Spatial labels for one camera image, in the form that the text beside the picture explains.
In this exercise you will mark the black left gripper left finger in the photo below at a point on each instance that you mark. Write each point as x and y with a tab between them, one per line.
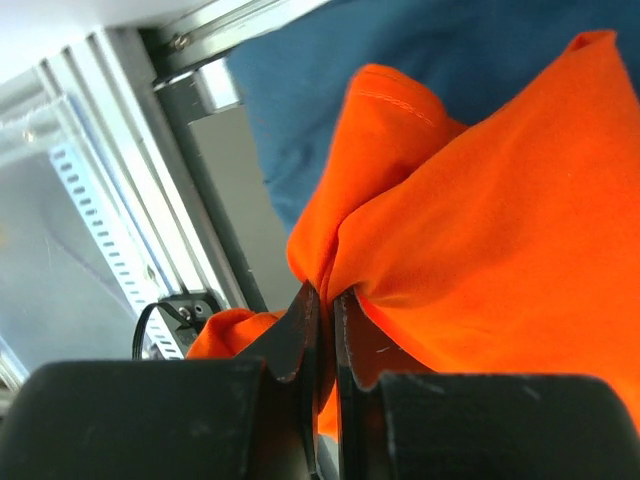
253	416

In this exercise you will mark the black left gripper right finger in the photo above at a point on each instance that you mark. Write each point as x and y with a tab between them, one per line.
399	420

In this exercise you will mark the orange t shirt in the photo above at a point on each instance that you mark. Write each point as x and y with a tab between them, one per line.
508	246

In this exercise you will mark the grey slotted cable duct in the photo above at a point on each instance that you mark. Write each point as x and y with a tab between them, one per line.
106	227

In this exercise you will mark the aluminium frame rail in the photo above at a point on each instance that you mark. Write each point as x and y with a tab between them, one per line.
163	125

